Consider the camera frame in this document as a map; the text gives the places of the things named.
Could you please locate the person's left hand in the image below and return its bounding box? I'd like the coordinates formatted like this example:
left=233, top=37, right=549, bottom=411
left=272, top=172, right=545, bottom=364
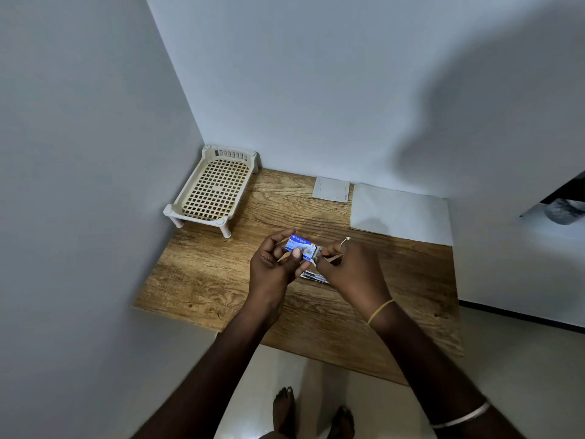
left=248, top=228, right=313, bottom=317

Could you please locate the person's right hand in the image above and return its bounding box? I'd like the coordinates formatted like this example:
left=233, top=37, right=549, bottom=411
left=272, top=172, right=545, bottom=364
left=314, top=237, right=395, bottom=323

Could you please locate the small blue staple box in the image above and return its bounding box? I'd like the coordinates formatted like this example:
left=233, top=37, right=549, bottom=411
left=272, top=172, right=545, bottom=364
left=283, top=233, right=319, bottom=264

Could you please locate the large white paper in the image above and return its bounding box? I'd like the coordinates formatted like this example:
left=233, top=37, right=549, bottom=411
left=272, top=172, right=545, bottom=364
left=349, top=182, right=455, bottom=247

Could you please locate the small white paper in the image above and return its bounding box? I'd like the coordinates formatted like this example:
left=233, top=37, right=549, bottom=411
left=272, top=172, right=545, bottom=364
left=312, top=176, right=352, bottom=204

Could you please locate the white plastic lattice tray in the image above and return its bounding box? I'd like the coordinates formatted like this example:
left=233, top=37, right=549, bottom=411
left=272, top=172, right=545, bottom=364
left=163, top=145, right=263, bottom=239

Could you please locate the person's left forearm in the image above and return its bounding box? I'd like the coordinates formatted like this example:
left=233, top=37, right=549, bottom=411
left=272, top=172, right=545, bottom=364
left=132, top=310, right=276, bottom=439

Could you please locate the person's right forearm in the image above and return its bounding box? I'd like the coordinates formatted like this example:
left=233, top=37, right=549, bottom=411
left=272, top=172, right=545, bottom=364
left=369, top=300, right=527, bottom=439

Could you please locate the person's left foot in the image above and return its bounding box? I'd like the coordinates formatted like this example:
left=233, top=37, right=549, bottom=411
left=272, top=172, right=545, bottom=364
left=272, top=386, right=296, bottom=439

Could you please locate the person's foot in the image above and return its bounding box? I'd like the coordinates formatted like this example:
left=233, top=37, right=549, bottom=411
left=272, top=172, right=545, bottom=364
left=272, top=386, right=296, bottom=439
left=326, top=405, right=356, bottom=439

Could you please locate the person's right foot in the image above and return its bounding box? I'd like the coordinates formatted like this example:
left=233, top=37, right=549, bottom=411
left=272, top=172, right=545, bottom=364
left=326, top=405, right=356, bottom=439

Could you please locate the yellow wrist thread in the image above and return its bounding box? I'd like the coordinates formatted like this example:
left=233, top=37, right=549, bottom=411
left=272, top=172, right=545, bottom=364
left=366, top=298, right=397, bottom=327

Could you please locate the silver bangle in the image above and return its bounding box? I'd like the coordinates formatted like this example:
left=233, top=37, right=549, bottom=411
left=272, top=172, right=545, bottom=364
left=429, top=401, right=491, bottom=430

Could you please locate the grey round container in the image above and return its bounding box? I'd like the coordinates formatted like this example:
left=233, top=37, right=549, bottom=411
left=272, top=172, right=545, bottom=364
left=543, top=198, right=585, bottom=226

